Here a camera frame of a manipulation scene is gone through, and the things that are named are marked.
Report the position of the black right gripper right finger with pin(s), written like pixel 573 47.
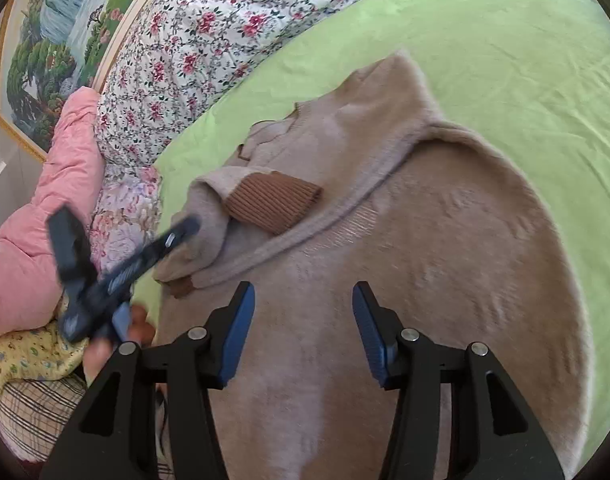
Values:
pixel 494 434

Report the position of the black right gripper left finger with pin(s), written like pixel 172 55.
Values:
pixel 110 435

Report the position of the beige knit sweater brown cuffs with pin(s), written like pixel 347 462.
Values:
pixel 371 183

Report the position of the yellow patterned cloth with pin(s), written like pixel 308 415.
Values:
pixel 40 354

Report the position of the pink padded quilt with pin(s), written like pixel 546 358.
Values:
pixel 72 175

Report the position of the plaid checked fabric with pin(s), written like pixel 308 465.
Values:
pixel 33 415

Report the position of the large floral print pillow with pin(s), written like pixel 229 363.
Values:
pixel 126 214

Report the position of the gold framed landscape painting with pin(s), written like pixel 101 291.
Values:
pixel 50 48

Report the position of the small floral print quilt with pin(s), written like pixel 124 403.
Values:
pixel 180 56

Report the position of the light green bed sheet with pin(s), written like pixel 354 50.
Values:
pixel 532 76

